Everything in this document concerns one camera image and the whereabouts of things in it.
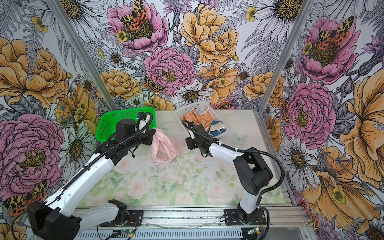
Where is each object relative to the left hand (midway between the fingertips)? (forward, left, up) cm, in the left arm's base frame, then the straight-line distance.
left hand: (153, 135), depth 78 cm
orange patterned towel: (+26, -29, -17) cm, 43 cm away
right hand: (+5, -19, -15) cm, 25 cm away
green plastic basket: (+24, +39, -17) cm, 50 cm away
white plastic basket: (+35, -14, -15) cm, 41 cm away
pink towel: (-1, -4, -10) cm, 11 cm away
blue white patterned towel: (+13, -35, -12) cm, 39 cm away
